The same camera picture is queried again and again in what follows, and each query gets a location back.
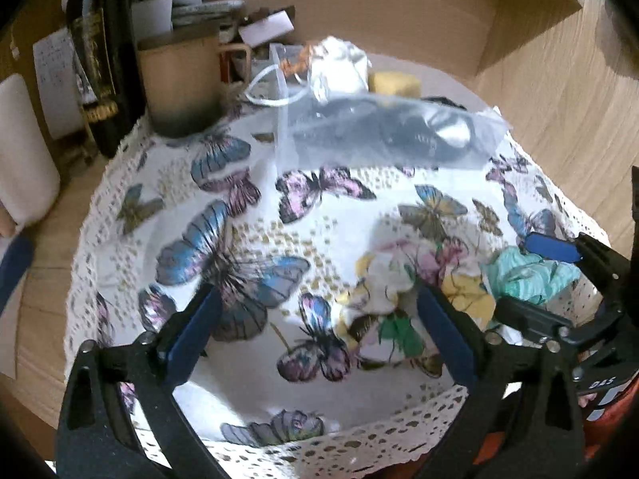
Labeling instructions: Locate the white small card box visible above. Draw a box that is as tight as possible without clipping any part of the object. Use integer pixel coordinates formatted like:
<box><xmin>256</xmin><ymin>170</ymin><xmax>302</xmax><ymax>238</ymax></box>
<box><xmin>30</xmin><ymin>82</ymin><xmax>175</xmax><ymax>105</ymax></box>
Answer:
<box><xmin>238</xmin><ymin>10</ymin><xmax>295</xmax><ymax>48</ymax></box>

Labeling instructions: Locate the black elastic hair band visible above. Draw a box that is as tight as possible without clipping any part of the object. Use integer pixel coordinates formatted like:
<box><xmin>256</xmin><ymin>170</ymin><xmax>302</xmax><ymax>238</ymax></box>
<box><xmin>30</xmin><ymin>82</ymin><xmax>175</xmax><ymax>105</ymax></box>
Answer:
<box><xmin>365</xmin><ymin>105</ymin><xmax>476</xmax><ymax>158</ymax></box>

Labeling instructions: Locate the clear plastic storage box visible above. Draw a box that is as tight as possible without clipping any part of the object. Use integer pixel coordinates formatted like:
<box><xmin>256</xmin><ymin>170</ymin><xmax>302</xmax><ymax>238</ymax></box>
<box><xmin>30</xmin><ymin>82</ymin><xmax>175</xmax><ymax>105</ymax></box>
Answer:
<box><xmin>244</xmin><ymin>37</ymin><xmax>509</xmax><ymax>173</ymax></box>

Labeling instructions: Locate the amber bead bracelet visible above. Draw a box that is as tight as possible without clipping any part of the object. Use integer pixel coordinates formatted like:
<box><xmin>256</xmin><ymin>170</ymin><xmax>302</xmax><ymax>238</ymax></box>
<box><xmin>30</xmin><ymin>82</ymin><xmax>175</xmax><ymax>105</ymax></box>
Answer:
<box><xmin>278</xmin><ymin>44</ymin><xmax>316</xmax><ymax>79</ymax></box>

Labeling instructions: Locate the butterfly lace tablecloth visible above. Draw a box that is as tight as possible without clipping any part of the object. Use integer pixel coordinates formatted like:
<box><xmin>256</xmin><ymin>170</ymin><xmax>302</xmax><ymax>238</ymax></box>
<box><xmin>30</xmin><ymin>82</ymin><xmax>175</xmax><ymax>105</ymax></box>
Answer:
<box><xmin>64</xmin><ymin>110</ymin><xmax>607</xmax><ymax>478</ymax></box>

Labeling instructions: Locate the floral patterned cloth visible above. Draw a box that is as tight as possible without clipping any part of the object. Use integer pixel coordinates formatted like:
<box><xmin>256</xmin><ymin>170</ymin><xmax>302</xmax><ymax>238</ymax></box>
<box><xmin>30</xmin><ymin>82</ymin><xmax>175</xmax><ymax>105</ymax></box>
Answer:
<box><xmin>333</xmin><ymin>237</ymin><xmax>496</xmax><ymax>371</ymax></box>

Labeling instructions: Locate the dark wine bottle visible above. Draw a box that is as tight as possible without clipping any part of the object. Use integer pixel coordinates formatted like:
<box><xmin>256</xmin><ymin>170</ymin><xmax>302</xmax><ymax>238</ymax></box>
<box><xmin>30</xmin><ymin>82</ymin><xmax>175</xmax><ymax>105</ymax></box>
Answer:
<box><xmin>66</xmin><ymin>0</ymin><xmax>146</xmax><ymax>159</ymax></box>

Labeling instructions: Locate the white paper sheet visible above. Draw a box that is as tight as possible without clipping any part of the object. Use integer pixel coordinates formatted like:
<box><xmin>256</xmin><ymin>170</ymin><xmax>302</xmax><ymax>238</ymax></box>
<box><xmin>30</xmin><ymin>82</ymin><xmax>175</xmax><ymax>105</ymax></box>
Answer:
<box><xmin>32</xmin><ymin>28</ymin><xmax>83</xmax><ymax>141</ymax></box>

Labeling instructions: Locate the stack of newspapers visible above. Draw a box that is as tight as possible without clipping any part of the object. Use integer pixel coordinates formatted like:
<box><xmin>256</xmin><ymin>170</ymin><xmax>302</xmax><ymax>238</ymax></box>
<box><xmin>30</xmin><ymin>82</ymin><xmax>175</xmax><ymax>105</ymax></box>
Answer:
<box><xmin>132</xmin><ymin>0</ymin><xmax>245</xmax><ymax>44</ymax></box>

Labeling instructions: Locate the yellow heart sponge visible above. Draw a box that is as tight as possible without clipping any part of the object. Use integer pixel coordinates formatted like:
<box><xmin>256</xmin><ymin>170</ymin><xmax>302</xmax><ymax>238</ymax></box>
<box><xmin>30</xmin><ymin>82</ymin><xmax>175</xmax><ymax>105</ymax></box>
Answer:
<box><xmin>368</xmin><ymin>70</ymin><xmax>421</xmax><ymax>99</ymax></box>

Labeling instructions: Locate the green striped knit cloth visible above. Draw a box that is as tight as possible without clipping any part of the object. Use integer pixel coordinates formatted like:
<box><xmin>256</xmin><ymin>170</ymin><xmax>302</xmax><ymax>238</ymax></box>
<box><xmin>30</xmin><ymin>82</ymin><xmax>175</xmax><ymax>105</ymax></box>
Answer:
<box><xmin>481</xmin><ymin>247</ymin><xmax>581</xmax><ymax>306</ymax></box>

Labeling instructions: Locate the beige mug with lid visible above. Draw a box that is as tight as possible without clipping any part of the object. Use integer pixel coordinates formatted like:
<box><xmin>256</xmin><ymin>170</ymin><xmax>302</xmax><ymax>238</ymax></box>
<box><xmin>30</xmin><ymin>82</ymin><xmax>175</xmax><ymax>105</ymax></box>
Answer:
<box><xmin>137</xmin><ymin>22</ymin><xmax>252</xmax><ymax>139</ymax></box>

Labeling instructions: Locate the white cylindrical candle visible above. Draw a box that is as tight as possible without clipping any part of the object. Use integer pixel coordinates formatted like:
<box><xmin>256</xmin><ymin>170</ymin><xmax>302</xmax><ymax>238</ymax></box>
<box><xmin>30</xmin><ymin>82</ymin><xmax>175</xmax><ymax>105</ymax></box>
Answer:
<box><xmin>0</xmin><ymin>73</ymin><xmax>61</xmax><ymax>227</ymax></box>

